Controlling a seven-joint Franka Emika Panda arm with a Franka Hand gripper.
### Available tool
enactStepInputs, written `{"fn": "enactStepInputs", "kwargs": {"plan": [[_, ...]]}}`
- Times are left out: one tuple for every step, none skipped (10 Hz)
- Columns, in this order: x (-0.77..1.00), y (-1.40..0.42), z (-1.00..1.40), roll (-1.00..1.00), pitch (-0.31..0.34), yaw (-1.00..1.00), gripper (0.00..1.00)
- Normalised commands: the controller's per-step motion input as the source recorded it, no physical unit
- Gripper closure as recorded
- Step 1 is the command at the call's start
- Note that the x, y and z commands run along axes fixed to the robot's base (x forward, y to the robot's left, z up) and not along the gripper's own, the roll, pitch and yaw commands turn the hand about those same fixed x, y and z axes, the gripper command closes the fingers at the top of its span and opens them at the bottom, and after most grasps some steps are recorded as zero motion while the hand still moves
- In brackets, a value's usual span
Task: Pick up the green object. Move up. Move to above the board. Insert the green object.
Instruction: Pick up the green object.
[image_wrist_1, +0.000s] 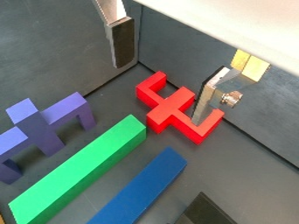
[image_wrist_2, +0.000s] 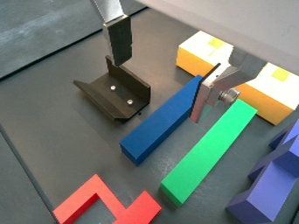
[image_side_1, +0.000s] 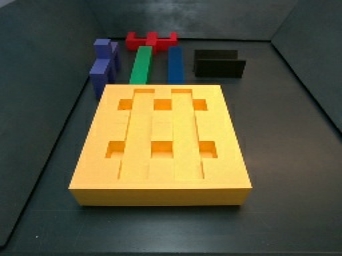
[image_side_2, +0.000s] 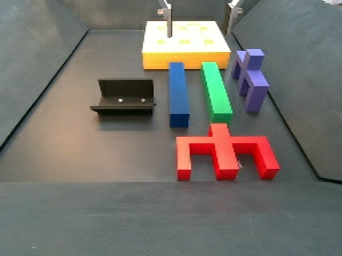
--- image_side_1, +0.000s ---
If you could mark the red notched block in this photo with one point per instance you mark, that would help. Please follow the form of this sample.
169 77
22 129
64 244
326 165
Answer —
159 44

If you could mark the black notched block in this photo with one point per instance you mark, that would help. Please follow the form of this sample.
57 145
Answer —
217 63

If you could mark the yellow slotted board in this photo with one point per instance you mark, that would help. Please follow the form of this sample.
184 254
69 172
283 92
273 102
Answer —
160 149

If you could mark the blue long block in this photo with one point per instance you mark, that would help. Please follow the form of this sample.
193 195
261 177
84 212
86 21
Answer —
175 65

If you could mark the purple notched block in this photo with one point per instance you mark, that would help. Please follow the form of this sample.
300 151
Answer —
105 65

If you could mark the green long block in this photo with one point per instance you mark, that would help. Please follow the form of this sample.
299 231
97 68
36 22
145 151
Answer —
141 64

